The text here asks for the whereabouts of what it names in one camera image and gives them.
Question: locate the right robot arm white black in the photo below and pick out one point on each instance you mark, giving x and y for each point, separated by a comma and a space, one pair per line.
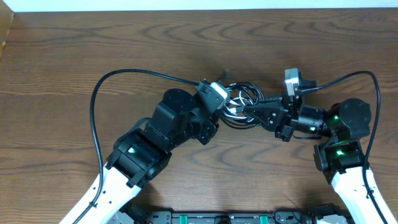
341, 158

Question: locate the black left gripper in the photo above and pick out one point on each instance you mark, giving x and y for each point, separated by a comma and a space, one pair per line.
211, 134

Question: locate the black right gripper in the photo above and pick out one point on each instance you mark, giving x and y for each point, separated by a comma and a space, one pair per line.
277, 119

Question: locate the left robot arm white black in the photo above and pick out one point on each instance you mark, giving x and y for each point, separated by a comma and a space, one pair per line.
144, 151

